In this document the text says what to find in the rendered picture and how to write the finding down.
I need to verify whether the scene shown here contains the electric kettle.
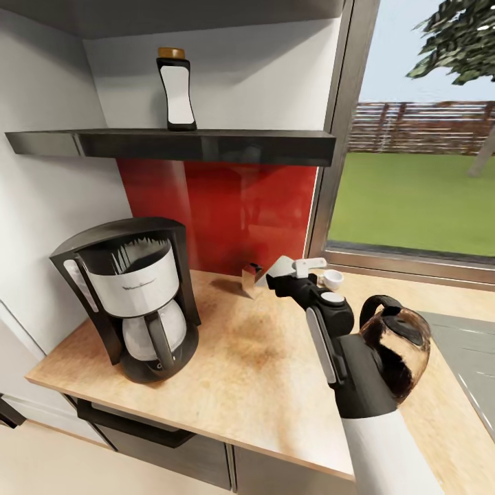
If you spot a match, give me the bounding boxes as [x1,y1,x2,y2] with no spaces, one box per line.
[358,295,431,406]

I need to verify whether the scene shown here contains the coffee cup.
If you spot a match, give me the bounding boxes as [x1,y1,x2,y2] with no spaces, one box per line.
[318,269,344,290]

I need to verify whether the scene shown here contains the paper coffee filter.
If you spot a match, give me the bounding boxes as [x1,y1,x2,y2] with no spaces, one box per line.
[254,255,295,287]

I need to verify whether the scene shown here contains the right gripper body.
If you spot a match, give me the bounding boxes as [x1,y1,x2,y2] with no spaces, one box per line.
[274,273,319,303]

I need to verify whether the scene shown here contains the bottle of coffee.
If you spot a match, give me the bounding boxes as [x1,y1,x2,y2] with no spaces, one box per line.
[156,47,198,131]

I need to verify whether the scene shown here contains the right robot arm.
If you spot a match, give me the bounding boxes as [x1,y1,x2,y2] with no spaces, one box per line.
[266,258,445,495]

